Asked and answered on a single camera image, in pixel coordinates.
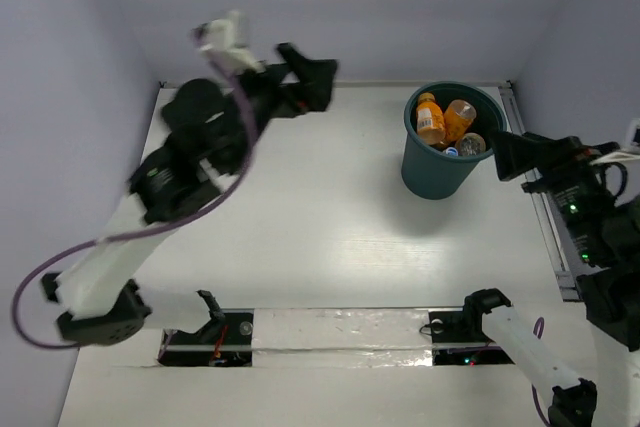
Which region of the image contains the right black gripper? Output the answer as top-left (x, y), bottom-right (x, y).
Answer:
top-left (491, 121), bottom-right (622, 261)

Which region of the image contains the clear plastic water bottle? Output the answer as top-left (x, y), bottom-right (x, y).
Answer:
top-left (444, 133), bottom-right (487, 157)

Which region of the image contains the tall orange labelled bottle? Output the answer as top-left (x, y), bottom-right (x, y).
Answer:
top-left (441, 99), bottom-right (477, 148)

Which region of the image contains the orange juice bottle gold cap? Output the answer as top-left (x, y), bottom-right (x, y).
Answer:
top-left (416, 92), bottom-right (446, 145)

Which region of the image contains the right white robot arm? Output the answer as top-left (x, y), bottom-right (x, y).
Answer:
top-left (460, 131), bottom-right (639, 426)

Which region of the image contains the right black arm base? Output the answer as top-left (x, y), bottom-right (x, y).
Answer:
top-left (420, 310), bottom-right (513, 367)

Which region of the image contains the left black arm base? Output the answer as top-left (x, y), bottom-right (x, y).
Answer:
top-left (157, 309), bottom-right (254, 368)

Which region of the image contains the dark teal plastic bin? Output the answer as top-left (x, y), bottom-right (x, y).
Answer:
top-left (401, 81), bottom-right (508, 200)

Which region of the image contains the silver tape strip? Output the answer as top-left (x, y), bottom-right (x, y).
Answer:
top-left (251, 308), bottom-right (433, 369)

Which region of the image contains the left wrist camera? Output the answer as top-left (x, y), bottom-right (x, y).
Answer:
top-left (193, 9), bottom-right (265, 74)

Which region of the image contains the right side metal rail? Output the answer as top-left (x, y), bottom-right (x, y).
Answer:
top-left (498, 81), bottom-right (581, 303)

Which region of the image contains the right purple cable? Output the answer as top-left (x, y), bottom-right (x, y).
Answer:
top-left (529, 316), bottom-right (551, 427)

